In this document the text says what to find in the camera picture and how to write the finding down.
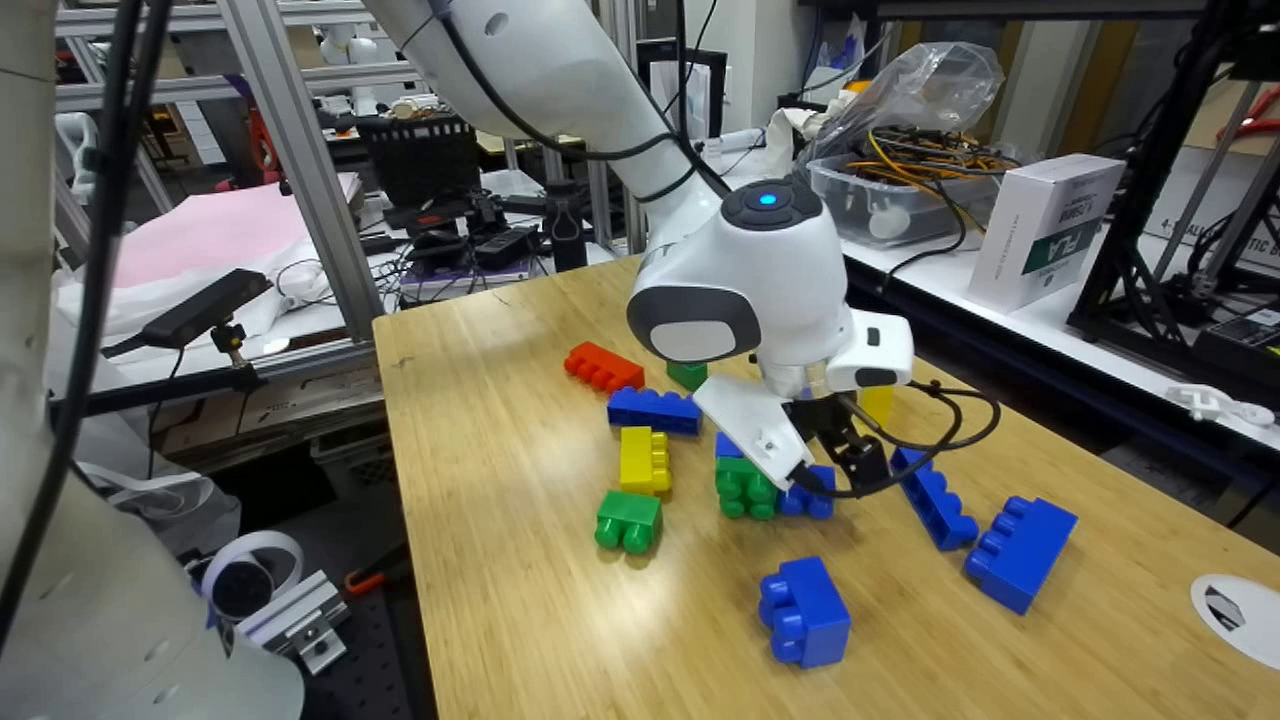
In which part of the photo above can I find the white cloth bag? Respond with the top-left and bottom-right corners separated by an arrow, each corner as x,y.
761,100 -> 834,183

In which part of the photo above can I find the clear plastic bag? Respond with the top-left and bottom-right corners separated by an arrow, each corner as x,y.
794,36 -> 1009,171

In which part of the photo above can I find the white cable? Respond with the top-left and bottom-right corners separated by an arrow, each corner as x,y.
1166,374 -> 1280,435

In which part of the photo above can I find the black cable pile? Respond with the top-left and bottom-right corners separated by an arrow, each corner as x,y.
397,183 -> 591,306

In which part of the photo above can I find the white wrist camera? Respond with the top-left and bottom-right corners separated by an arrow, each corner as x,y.
689,370 -> 816,492

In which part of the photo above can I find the yellow long building block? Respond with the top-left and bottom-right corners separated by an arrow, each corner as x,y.
613,425 -> 674,503

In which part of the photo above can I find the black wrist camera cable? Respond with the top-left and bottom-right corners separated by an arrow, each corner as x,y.
830,374 -> 1009,501

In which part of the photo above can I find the orange cable bundle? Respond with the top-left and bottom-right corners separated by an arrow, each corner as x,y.
839,121 -> 1024,193

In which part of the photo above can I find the clear plastic bin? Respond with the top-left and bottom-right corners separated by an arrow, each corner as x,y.
804,157 -> 1004,250

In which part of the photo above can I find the black wire basket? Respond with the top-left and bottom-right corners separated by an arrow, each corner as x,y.
355,112 -> 486,213

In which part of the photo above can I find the white workbench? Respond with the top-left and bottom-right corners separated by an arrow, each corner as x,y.
834,163 -> 1280,455

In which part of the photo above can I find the black printer frame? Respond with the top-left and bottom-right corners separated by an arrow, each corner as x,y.
1058,0 -> 1280,397

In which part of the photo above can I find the white plastic bag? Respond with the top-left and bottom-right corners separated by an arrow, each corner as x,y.
77,443 -> 246,560

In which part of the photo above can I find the aluminium frame post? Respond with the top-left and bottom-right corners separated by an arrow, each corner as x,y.
213,0 -> 391,349

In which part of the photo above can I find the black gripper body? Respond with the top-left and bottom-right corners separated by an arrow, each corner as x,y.
778,386 -> 859,455

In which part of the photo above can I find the blue narrow building block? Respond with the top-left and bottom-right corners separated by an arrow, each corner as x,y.
887,443 -> 985,556

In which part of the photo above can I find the blue long building block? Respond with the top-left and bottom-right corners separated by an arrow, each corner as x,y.
605,385 -> 706,440
959,492 -> 1078,620

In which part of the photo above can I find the cardboard box under shelf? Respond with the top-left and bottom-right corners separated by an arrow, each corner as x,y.
146,365 -> 391,470

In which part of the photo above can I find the white round clamp device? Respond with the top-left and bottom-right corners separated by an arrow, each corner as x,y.
197,522 -> 350,679

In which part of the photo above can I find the pink foam sheet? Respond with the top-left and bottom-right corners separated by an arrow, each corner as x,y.
102,181 -> 321,301

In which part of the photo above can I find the white cardboard box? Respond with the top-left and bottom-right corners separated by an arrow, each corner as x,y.
965,149 -> 1130,316

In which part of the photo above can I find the black tablet device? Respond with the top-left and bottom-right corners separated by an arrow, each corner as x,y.
101,262 -> 281,359

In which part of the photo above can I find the white table cable grommet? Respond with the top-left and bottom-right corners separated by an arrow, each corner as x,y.
1188,567 -> 1280,670

